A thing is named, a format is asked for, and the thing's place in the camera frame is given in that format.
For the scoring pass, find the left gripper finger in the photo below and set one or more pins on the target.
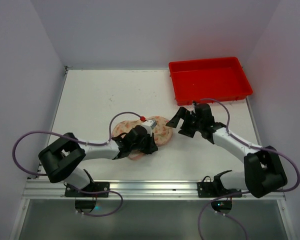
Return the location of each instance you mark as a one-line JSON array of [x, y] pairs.
[[151, 143], [150, 149]]

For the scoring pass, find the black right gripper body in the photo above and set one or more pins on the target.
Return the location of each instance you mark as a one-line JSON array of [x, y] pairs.
[[188, 122]]

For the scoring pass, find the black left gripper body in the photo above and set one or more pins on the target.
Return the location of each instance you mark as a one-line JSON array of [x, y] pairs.
[[149, 144]]

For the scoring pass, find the floral mesh laundry bag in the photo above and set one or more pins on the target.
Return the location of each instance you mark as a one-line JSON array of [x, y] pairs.
[[162, 133]]

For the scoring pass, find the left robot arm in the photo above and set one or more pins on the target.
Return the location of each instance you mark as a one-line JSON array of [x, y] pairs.
[[61, 159]]

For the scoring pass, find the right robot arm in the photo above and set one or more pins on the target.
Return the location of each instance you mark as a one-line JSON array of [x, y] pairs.
[[263, 171]]

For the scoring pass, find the red plastic tray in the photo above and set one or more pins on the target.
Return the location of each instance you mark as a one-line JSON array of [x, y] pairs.
[[202, 80]]

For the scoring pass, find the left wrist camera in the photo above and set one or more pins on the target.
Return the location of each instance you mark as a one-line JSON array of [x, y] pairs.
[[148, 123]]

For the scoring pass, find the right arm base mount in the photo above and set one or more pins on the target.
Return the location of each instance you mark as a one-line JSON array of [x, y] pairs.
[[213, 188]]

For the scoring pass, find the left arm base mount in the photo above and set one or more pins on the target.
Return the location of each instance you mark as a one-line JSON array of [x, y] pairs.
[[98, 186]]

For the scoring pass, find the aluminium front rail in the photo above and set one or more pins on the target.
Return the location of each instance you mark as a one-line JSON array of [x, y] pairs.
[[129, 189]]

